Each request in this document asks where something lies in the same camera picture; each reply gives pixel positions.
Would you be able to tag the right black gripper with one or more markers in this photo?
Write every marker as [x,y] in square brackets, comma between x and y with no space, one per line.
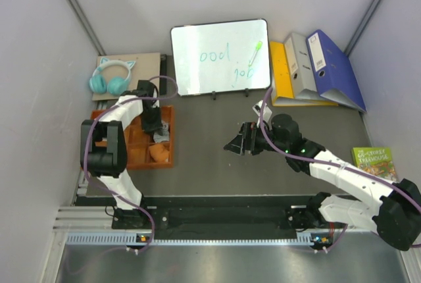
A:
[252,131]

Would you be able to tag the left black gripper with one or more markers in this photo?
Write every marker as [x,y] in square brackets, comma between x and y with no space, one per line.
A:
[156,126]

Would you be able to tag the grey striped underwear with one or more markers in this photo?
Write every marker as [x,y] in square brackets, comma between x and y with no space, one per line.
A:
[162,134]

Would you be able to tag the orange underwear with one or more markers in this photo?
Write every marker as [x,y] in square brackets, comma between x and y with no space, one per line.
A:
[159,153]

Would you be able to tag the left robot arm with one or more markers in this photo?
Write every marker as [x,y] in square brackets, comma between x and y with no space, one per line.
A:
[103,145]

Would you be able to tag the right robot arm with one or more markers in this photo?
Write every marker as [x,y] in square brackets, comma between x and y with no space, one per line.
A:
[389,209]

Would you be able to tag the orange compartment tray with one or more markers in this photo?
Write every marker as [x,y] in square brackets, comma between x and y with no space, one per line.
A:
[127,137]

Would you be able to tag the teal cat-ear headphones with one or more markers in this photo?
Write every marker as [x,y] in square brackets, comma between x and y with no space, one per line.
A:
[115,86]

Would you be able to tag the beige board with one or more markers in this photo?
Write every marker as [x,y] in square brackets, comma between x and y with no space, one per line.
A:
[147,66]

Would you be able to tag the yellow binder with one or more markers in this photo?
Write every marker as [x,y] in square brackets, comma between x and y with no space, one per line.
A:
[282,91]

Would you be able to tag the whiteboard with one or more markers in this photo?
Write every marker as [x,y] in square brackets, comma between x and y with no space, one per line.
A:
[214,58]

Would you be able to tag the green marker pen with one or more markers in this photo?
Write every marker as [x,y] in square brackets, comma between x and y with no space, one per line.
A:
[255,52]

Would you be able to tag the grey binder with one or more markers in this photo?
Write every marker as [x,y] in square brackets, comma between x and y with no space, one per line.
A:
[300,69]

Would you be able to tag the blue binder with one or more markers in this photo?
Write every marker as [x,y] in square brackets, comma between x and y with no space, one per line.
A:
[333,74]

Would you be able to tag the green treehouse book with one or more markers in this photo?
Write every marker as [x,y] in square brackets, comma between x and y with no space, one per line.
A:
[375,160]

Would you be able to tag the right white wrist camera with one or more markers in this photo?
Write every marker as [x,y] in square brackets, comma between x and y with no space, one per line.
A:
[263,110]

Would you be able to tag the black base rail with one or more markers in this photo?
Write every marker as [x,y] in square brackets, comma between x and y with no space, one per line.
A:
[222,217]

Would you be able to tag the grey cable duct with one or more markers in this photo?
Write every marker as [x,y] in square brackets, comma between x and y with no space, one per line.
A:
[138,240]

